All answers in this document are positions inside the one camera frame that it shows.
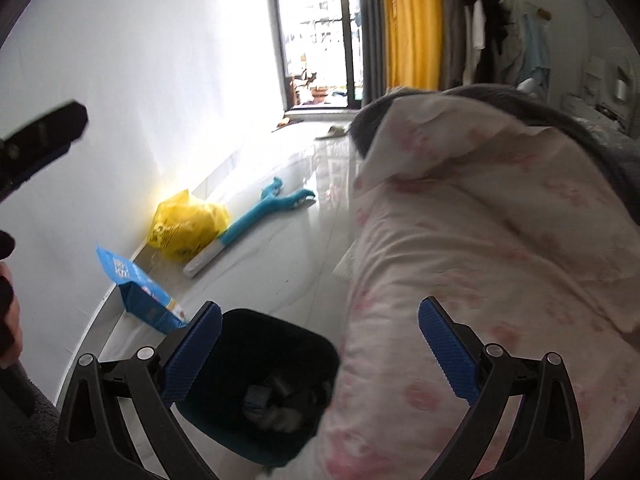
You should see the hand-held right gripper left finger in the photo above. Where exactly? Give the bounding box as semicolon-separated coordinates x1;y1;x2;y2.
52;301;223;480

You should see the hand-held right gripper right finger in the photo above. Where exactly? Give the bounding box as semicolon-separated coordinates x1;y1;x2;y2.
419;296;586;480

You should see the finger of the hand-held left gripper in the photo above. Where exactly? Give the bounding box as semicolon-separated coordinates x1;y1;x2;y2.
0;102;89;177
0;142;71;201

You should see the black trash bin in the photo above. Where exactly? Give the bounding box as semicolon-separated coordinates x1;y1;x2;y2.
172;308;341;467

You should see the person's left hand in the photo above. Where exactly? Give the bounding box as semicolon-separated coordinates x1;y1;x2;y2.
0;259;24;362

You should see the grey fleece garment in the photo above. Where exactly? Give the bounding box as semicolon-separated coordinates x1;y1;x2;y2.
0;385;63;480

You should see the pink printed blanket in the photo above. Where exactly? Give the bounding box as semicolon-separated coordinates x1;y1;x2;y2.
320;92;640;480

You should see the blue carton box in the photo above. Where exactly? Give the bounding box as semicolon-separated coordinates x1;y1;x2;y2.
96;245;189;335

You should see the yellow plastic bag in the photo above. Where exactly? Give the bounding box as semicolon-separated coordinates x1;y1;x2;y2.
146;189;232;263

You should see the beige floor mat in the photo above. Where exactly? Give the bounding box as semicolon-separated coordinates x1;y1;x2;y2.
334;247;359;282

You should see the white vanity table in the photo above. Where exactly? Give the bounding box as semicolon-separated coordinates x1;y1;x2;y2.
560;94;632;132

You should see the glass balcony door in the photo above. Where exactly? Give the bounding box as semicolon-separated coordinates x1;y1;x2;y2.
267;0;364;112

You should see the white hanging garment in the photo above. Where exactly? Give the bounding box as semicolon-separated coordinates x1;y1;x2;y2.
497;0;526;84

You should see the light blue hanging garment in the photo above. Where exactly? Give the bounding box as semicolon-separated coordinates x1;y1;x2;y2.
520;12;551;87

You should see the grey curtain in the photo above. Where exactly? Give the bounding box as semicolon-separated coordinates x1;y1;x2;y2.
357;0;397;107
437;0;469;89

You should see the yellow curtain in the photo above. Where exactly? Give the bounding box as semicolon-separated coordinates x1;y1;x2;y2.
377;0;446;92

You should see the blue and white long-handled tool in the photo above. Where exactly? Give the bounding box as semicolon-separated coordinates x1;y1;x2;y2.
183;176;317;278

